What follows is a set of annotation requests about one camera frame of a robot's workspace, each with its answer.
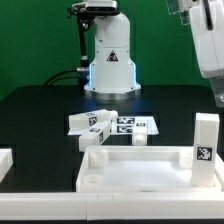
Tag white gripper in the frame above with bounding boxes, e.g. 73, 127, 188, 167
166, 0, 224, 109

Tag white square desk top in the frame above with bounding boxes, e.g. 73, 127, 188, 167
76, 146, 222, 193

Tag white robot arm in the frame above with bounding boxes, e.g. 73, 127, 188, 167
84, 0, 224, 107

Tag white marker sheet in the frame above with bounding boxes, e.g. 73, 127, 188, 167
68, 116, 159, 135

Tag white front fence bar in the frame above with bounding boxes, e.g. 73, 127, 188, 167
0, 192, 224, 220

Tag white fence bar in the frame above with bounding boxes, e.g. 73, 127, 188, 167
0, 192, 224, 220
0, 149, 13, 183

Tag white left fence bar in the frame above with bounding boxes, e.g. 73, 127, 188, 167
0, 149, 13, 183

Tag black cables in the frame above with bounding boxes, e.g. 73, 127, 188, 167
43, 68, 84, 87

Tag camera on stand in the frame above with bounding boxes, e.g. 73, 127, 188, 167
72, 0, 119, 15

